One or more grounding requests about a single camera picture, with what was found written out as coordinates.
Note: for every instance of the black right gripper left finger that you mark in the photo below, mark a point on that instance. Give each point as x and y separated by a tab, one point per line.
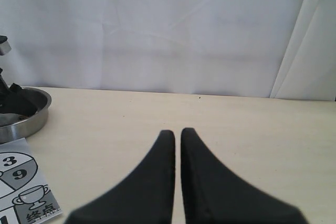
146	195

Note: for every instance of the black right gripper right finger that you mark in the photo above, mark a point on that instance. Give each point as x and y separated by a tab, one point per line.
212	193

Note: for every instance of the paper game board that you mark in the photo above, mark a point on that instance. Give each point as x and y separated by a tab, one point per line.
25	194

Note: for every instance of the white curtain backdrop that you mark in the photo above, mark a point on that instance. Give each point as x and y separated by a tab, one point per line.
252	48

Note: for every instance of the stainless steel round bowl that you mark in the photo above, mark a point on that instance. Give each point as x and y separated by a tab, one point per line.
31	125

